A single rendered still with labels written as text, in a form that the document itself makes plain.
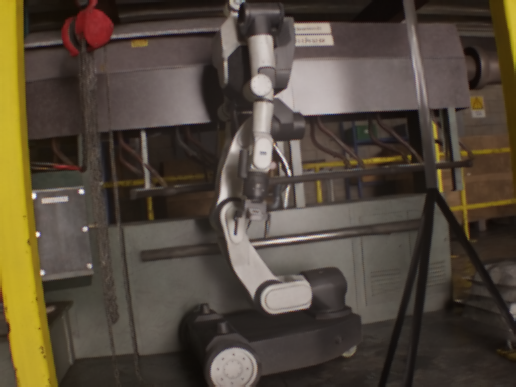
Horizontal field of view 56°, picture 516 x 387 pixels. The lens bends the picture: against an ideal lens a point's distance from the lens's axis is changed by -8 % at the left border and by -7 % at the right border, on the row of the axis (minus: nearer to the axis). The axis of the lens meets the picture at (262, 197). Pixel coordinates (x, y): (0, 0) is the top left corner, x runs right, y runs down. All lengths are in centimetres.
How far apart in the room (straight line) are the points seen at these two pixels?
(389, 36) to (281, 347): 168
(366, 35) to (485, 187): 383
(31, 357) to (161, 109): 134
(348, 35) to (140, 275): 155
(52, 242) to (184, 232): 68
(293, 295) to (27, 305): 99
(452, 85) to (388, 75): 38
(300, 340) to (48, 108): 152
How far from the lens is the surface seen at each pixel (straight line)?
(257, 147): 176
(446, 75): 288
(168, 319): 242
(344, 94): 260
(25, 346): 157
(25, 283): 153
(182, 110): 244
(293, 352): 192
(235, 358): 181
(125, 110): 245
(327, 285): 208
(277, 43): 202
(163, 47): 254
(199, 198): 508
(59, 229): 194
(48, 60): 258
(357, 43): 272
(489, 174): 633
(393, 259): 260
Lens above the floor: 69
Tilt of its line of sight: 1 degrees down
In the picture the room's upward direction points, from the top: 6 degrees counter-clockwise
